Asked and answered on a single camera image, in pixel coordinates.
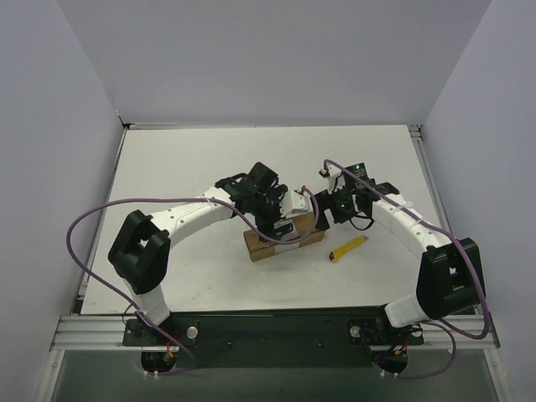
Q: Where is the brown cardboard express box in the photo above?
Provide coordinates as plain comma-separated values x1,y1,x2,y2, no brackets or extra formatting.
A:
244,212,324,262

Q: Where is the yellow utility knife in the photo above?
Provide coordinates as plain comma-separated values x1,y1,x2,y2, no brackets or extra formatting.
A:
328,235,368,263

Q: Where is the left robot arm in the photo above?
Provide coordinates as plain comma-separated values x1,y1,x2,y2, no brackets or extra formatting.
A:
108,162,289,345

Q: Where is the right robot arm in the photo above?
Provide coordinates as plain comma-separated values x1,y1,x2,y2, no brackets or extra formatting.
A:
315,159,491,333

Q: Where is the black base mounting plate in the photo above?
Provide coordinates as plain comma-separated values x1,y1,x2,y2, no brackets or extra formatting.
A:
122,307,424,372

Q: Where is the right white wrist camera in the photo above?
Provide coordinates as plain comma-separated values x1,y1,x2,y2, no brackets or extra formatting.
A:
318,162,345,195

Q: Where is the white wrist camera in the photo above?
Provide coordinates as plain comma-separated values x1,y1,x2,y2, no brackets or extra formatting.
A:
318,162,345,195
280,190,311,218

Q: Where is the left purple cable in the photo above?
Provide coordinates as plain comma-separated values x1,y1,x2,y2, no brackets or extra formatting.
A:
65,187,322,375

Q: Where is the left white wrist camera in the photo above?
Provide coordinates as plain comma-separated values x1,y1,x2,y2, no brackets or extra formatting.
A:
280,190,311,218

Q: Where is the aluminium front rail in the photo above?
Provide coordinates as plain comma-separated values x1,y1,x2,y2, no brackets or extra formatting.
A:
51,315,501,352

